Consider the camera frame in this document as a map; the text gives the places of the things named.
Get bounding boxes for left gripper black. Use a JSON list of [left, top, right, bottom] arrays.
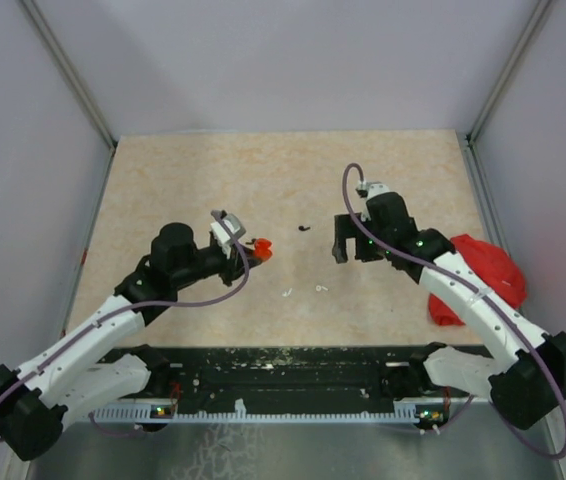
[[173, 242, 262, 287]]

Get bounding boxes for orange earbud charging case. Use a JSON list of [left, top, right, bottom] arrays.
[[253, 238, 273, 263]]

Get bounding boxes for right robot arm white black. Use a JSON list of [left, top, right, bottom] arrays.
[[332, 182, 566, 430]]

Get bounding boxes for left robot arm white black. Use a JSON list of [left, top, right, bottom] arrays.
[[0, 214, 272, 462]]

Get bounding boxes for red cloth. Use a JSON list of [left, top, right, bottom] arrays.
[[451, 234, 527, 309]]

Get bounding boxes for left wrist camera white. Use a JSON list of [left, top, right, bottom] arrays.
[[210, 210, 246, 256]]

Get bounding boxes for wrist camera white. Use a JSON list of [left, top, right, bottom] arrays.
[[210, 210, 246, 256], [355, 181, 391, 201]]

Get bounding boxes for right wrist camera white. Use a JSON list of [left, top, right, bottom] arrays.
[[355, 181, 391, 201]]

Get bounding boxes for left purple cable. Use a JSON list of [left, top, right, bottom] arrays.
[[0, 212, 252, 444]]

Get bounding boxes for purple cable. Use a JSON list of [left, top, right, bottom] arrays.
[[0, 212, 252, 444], [341, 162, 566, 460]]

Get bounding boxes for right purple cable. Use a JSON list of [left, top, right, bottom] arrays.
[[341, 162, 566, 460]]

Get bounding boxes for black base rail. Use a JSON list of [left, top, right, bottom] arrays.
[[112, 344, 444, 416]]

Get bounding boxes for white cable duct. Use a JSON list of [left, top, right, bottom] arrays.
[[93, 400, 445, 424]]

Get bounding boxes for right aluminium frame post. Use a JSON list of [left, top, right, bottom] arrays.
[[465, 0, 556, 148]]

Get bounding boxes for aluminium frame post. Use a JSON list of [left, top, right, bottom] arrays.
[[17, 0, 118, 152], [465, 0, 556, 148]]

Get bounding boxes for left aluminium frame post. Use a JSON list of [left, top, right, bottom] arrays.
[[17, 0, 118, 152]]

